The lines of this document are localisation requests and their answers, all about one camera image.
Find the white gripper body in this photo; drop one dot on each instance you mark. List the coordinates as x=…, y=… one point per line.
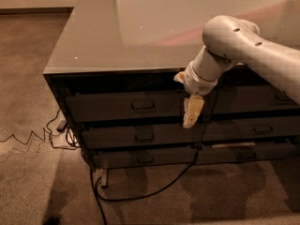
x=196, y=82

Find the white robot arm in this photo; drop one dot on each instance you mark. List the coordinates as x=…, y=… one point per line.
x=227, y=42

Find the grey drawer cabinet counter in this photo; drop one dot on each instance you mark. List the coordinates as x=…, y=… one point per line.
x=118, y=46

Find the black power adapter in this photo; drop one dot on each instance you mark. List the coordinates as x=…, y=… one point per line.
x=61, y=126

